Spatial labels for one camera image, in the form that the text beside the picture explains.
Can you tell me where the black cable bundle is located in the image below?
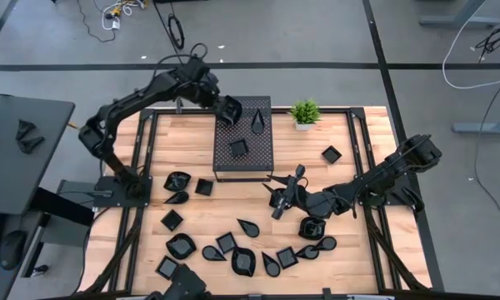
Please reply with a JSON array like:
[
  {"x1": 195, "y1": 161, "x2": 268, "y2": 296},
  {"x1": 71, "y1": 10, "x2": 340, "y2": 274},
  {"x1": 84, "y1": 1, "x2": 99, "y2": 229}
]
[{"x1": 474, "y1": 16, "x2": 500, "y2": 63}]

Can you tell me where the black teardrop mini plate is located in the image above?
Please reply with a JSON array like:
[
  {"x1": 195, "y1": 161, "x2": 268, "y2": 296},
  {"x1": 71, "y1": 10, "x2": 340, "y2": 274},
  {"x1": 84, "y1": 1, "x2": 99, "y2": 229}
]
[
  {"x1": 237, "y1": 217, "x2": 261, "y2": 239},
  {"x1": 201, "y1": 244, "x2": 228, "y2": 263},
  {"x1": 163, "y1": 191, "x2": 190, "y2": 206},
  {"x1": 250, "y1": 107, "x2": 266, "y2": 135},
  {"x1": 294, "y1": 244, "x2": 320, "y2": 261},
  {"x1": 261, "y1": 251, "x2": 282, "y2": 278},
  {"x1": 315, "y1": 235, "x2": 338, "y2": 253}
]

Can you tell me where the dark grey desk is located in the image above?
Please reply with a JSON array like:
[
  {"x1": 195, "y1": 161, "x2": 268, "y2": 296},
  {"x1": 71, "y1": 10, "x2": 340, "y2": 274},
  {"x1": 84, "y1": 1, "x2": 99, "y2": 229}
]
[{"x1": 0, "y1": 93, "x2": 77, "y2": 216}]

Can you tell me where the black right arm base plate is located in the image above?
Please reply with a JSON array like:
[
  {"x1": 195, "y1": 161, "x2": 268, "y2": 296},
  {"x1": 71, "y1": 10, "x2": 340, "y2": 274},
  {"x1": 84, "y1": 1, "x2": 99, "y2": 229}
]
[{"x1": 353, "y1": 172, "x2": 426, "y2": 213}]

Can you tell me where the black computer mouse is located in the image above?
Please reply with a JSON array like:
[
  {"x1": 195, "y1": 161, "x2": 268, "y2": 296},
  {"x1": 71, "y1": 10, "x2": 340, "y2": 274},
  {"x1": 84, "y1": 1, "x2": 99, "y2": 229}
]
[{"x1": 0, "y1": 229, "x2": 28, "y2": 271}]

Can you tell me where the long black floor cable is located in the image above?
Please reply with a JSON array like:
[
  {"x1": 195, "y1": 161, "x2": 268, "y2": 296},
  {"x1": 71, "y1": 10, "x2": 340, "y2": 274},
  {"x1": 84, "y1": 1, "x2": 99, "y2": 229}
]
[{"x1": 472, "y1": 68, "x2": 500, "y2": 247}]

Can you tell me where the black perforated metal riser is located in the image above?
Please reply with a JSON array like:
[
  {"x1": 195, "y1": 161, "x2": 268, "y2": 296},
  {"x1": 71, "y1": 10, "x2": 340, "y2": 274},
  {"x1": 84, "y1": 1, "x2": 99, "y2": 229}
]
[{"x1": 212, "y1": 95, "x2": 275, "y2": 183}]

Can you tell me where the green plant in white pot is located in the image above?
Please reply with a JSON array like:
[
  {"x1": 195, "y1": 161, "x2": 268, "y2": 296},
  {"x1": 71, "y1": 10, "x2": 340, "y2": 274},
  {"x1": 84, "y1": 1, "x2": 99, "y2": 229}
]
[{"x1": 289, "y1": 97, "x2": 323, "y2": 133}]

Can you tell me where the black coiled cable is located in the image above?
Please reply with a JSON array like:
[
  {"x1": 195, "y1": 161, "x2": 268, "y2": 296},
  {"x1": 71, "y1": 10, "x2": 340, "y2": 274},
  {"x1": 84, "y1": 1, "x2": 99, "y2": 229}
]
[{"x1": 152, "y1": 0, "x2": 187, "y2": 66}]

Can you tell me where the white floor cable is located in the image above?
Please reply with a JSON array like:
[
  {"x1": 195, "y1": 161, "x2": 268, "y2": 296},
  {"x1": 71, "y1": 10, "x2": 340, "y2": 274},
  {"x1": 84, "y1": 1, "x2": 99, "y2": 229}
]
[{"x1": 441, "y1": 0, "x2": 500, "y2": 91}]

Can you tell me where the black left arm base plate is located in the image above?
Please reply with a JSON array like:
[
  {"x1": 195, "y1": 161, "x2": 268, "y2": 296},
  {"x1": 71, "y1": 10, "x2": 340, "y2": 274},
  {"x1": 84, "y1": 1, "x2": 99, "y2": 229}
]
[{"x1": 92, "y1": 174, "x2": 153, "y2": 209}]

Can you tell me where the thin black floor cable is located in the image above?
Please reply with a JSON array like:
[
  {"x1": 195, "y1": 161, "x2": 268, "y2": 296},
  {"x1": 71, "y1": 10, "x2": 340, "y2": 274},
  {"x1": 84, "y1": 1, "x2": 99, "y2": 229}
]
[{"x1": 75, "y1": 0, "x2": 117, "y2": 43}]

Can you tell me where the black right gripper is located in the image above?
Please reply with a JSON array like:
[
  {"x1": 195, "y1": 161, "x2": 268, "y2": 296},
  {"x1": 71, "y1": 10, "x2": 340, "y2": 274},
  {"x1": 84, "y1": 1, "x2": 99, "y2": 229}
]
[{"x1": 262, "y1": 164, "x2": 318, "y2": 221}]

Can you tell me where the grey desk foot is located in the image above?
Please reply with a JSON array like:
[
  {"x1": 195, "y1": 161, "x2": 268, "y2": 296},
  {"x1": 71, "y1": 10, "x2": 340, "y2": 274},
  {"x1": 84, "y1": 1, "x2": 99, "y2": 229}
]
[
  {"x1": 418, "y1": 0, "x2": 500, "y2": 29},
  {"x1": 452, "y1": 112, "x2": 500, "y2": 135}
]

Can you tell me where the black aluminium table frame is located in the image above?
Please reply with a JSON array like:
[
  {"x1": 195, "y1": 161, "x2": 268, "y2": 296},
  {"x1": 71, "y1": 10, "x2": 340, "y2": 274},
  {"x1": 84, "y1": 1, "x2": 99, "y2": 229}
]
[{"x1": 81, "y1": 106, "x2": 446, "y2": 300}]

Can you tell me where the white cable bundle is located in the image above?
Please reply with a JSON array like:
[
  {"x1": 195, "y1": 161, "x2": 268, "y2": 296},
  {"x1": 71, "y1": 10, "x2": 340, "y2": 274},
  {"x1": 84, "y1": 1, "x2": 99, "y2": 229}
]
[{"x1": 101, "y1": 0, "x2": 145, "y2": 31}]

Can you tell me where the large black glossy bowl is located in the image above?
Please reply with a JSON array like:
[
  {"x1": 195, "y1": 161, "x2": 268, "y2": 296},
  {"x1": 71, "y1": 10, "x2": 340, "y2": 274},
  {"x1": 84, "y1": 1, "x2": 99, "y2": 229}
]
[{"x1": 214, "y1": 94, "x2": 243, "y2": 127}]

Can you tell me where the black folded object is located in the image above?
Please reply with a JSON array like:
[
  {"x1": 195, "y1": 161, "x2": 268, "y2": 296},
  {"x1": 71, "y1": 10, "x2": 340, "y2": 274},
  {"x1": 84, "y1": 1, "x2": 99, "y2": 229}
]
[
  {"x1": 16, "y1": 136, "x2": 46, "y2": 155},
  {"x1": 15, "y1": 118, "x2": 38, "y2": 141}
]

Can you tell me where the black square mini plate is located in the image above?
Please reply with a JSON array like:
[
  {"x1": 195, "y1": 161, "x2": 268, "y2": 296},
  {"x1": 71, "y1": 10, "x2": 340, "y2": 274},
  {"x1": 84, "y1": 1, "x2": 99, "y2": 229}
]
[
  {"x1": 155, "y1": 255, "x2": 179, "y2": 281},
  {"x1": 228, "y1": 137, "x2": 250, "y2": 158},
  {"x1": 275, "y1": 246, "x2": 299, "y2": 270},
  {"x1": 194, "y1": 177, "x2": 214, "y2": 198},
  {"x1": 215, "y1": 231, "x2": 238, "y2": 255},
  {"x1": 321, "y1": 144, "x2": 343, "y2": 165},
  {"x1": 160, "y1": 208, "x2": 184, "y2": 233}
]

